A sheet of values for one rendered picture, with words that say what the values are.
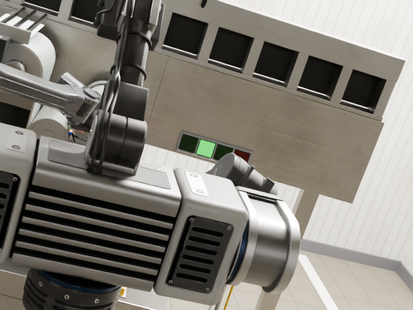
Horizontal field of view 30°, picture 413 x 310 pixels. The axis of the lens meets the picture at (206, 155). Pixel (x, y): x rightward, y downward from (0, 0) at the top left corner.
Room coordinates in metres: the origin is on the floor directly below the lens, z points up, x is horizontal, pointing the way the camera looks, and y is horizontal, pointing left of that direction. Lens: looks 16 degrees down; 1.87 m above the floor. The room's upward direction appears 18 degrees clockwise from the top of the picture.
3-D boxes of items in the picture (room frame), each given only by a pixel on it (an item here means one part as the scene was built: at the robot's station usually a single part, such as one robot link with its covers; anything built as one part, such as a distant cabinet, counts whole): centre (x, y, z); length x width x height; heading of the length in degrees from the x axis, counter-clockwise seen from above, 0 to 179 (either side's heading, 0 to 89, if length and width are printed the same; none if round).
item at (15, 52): (2.15, 0.59, 1.33); 0.25 x 0.14 x 0.14; 8
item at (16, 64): (1.99, 0.56, 1.33); 0.06 x 0.06 x 0.06; 8
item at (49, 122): (2.16, 0.46, 1.17); 0.26 x 0.12 x 0.12; 8
